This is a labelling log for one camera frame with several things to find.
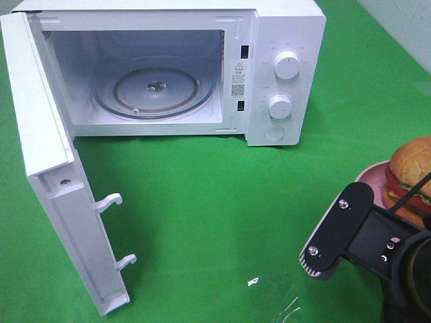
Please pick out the pink round plate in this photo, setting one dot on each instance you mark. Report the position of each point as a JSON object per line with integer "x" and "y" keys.
{"x": 375, "y": 178}

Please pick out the white microwave door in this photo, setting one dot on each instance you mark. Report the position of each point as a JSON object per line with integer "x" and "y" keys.
{"x": 52, "y": 163}

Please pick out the burger with tomato and lettuce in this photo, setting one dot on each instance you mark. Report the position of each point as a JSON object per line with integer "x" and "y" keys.
{"x": 407, "y": 166}

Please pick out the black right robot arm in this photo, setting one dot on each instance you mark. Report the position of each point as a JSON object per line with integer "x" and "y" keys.
{"x": 415, "y": 280}

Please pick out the round white door button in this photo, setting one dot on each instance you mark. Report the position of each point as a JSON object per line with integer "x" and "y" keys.
{"x": 275, "y": 133}

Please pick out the lower white microwave knob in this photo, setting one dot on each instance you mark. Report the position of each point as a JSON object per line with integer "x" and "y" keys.
{"x": 280, "y": 107}

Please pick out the white microwave knob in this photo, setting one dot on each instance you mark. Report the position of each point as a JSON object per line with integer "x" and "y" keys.
{"x": 280, "y": 107}
{"x": 286, "y": 64}

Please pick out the warning label with QR code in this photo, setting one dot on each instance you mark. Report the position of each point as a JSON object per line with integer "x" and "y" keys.
{"x": 238, "y": 75}

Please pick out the white microwave oven body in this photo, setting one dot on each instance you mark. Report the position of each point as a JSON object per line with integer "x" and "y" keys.
{"x": 87, "y": 35}

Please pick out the upper white microwave knob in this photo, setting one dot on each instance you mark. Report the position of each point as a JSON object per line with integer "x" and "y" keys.
{"x": 286, "y": 64}

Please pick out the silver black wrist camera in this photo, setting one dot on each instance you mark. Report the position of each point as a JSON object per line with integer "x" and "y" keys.
{"x": 356, "y": 229}

